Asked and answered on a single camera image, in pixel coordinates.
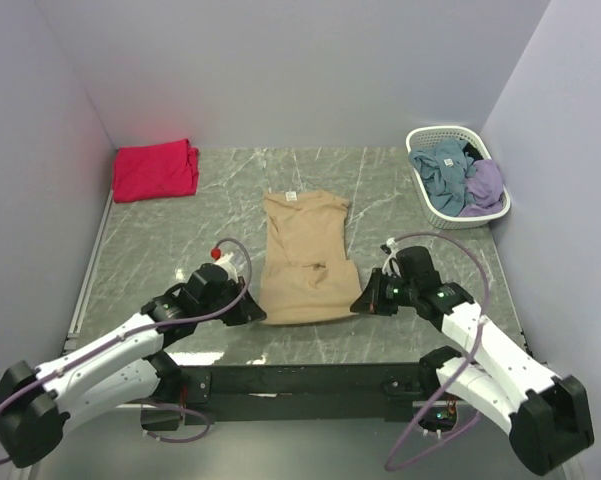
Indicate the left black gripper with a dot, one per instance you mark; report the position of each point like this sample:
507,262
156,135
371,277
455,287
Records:
248,310

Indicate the blue t-shirt in basket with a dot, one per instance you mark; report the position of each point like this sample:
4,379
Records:
443,170

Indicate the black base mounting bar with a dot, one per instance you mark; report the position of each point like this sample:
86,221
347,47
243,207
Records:
300,392

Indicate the folded red t-shirt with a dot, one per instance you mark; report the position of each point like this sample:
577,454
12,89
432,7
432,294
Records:
157,171

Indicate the aluminium frame rail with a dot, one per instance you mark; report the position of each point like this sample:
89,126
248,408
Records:
146,247

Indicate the white laundry basket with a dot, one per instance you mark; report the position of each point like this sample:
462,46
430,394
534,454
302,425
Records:
426,137

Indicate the beige t-shirt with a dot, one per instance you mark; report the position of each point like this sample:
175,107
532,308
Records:
307,277

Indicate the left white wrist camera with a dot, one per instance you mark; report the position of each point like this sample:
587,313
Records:
229,261

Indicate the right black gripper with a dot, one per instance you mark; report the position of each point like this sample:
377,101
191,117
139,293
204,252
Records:
371,301

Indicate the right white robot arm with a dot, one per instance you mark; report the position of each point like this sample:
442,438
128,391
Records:
546,417

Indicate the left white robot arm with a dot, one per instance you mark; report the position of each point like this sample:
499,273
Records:
40,405

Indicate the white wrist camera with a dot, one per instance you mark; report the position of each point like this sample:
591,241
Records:
229,261
390,266

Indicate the purple t-shirt in basket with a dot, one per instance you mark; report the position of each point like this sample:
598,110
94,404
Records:
485,189

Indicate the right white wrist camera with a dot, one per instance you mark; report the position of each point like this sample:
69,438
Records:
390,266

